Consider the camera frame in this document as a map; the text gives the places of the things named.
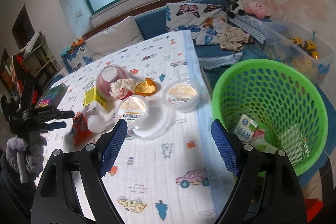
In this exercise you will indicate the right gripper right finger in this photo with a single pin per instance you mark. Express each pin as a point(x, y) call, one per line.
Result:
point(267, 189)

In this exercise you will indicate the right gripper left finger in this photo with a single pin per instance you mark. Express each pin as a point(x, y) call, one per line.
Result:
point(71, 189)

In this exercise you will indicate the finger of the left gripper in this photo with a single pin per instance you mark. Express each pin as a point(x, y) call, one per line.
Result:
point(56, 125)
point(60, 114)

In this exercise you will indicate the orange snack bag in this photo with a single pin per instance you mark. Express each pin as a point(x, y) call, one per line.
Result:
point(80, 132)

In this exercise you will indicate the plastic bottle yellow label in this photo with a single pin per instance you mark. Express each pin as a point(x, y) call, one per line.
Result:
point(95, 108)

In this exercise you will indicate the red lined paper bowl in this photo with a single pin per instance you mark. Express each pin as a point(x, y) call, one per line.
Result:
point(109, 74)

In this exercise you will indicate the pink snack wrapper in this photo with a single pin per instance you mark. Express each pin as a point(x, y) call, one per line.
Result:
point(259, 134)

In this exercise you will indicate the white red paper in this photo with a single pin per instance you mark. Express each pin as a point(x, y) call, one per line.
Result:
point(122, 88)

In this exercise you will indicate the white blue milk carton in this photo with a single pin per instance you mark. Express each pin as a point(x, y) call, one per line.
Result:
point(245, 128)

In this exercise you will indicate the orange peel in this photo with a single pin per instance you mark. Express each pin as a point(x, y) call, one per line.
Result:
point(145, 88)

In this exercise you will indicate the clear plastic dome lid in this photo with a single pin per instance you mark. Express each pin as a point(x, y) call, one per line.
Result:
point(159, 121)

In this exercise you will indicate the small pudding cup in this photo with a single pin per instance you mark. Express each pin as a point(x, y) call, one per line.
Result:
point(182, 95)

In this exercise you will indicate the left gloved hand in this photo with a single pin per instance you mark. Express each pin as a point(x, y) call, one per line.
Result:
point(26, 157)

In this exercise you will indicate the colourful marker case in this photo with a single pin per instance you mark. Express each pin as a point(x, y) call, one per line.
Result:
point(53, 96)

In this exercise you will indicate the wooden shelf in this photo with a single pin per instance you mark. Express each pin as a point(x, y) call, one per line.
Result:
point(34, 61)

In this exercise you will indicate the butterfly pillow left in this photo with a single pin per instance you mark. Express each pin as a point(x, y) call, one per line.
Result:
point(79, 58)

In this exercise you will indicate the orange toy on sofa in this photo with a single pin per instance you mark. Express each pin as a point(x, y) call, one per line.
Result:
point(78, 42)

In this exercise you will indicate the green plastic basket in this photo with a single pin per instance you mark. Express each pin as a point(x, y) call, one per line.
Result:
point(279, 98)

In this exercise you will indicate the beige cushion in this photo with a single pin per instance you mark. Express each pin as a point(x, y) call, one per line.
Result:
point(114, 38)

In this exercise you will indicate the cartoon print table cloth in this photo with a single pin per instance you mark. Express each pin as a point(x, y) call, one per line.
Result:
point(170, 170)

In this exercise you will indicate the clear toy storage box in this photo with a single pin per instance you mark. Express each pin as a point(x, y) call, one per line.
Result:
point(299, 48)

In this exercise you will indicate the beige patterned clothing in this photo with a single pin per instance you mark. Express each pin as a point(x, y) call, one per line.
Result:
point(229, 37)

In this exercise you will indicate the blue white patterned cloth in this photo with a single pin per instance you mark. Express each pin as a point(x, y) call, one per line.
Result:
point(250, 25)

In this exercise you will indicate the butterfly print pillow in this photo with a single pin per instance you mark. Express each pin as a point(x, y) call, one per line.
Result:
point(198, 18)

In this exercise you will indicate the pink plush toy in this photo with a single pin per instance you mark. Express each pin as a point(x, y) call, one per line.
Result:
point(257, 9)

